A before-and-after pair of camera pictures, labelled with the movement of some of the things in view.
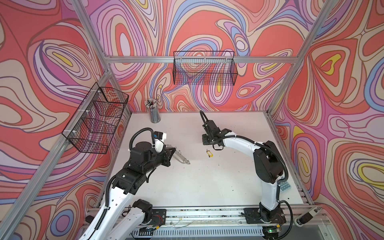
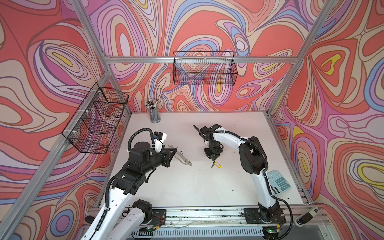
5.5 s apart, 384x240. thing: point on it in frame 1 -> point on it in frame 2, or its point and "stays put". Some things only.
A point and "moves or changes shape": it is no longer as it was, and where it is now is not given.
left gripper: x=166 y=156 stays put
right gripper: x=205 y=142 -> x=215 y=156
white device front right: x=299 y=221 stays put
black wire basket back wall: x=204 y=68 stays put
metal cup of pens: x=151 y=106 stays put
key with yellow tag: x=210 y=154 moves or changes shape
